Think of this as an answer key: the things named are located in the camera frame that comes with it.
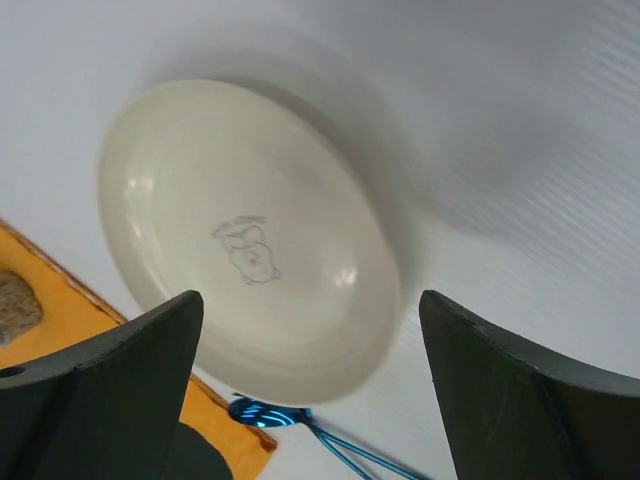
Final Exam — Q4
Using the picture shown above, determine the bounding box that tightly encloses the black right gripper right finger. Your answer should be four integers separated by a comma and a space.
419, 290, 639, 479

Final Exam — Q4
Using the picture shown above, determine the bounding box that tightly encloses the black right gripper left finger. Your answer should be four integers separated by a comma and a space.
1, 291, 230, 479

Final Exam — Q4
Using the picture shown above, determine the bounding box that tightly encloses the orange Mickey Mouse placemat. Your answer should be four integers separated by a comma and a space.
1, 223, 277, 479

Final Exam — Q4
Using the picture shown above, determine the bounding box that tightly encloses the cream round plate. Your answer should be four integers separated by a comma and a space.
97, 80, 401, 406

